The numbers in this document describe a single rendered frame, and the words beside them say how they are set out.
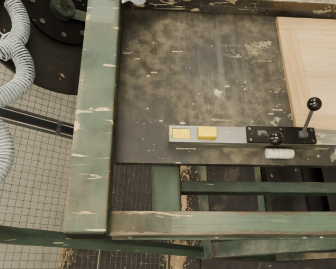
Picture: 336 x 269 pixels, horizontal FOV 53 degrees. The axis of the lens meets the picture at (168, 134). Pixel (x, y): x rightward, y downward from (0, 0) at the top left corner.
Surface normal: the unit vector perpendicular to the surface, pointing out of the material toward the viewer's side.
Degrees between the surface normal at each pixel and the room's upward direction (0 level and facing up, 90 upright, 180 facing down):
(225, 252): 0
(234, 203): 0
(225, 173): 0
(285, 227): 55
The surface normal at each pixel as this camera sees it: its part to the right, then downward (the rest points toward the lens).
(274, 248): -0.77, -0.25
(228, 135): 0.08, -0.40
